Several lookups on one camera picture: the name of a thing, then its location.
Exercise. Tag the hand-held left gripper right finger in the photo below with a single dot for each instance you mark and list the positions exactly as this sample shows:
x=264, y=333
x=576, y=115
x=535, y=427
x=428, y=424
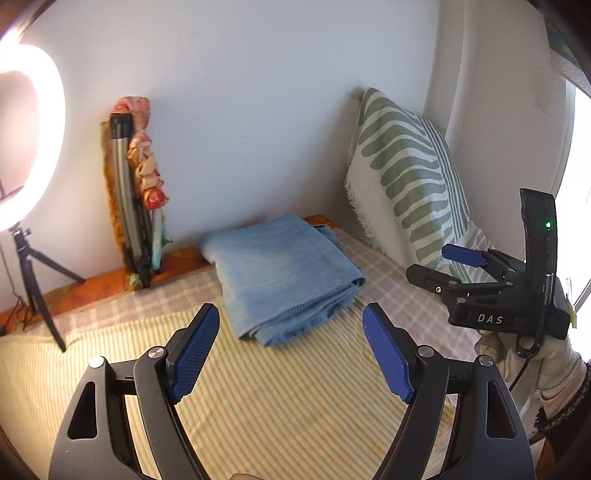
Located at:
x=388, y=355

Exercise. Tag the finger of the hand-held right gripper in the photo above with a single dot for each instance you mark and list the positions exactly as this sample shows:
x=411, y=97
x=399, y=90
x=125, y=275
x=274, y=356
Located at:
x=434, y=279
x=461, y=254

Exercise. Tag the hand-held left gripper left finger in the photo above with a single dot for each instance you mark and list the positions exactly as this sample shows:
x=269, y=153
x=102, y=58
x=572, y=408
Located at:
x=196, y=350

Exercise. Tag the blue denim pants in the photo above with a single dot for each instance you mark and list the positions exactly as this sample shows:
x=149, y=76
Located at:
x=277, y=277

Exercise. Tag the person's right forearm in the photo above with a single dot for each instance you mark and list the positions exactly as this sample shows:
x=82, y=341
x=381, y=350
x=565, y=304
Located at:
x=568, y=406

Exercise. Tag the person's right hand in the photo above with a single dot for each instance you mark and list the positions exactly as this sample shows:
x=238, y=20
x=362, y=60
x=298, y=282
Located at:
x=554, y=364

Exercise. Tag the green patterned pillow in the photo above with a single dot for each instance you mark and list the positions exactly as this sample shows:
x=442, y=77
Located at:
x=406, y=175

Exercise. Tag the yellow striped blanket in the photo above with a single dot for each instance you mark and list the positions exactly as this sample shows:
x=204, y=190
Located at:
x=286, y=397

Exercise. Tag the bright window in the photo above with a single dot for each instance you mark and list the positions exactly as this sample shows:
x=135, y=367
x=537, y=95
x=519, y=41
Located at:
x=582, y=184

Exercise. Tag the black mini tripod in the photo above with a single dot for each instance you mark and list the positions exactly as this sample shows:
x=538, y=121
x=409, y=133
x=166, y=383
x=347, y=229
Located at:
x=39, y=300

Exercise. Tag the orange fuzzy cloth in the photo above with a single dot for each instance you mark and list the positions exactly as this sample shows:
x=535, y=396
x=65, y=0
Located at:
x=111, y=194

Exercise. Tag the colourful floral scarf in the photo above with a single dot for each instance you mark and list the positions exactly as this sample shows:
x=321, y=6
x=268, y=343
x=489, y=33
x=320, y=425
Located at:
x=147, y=175

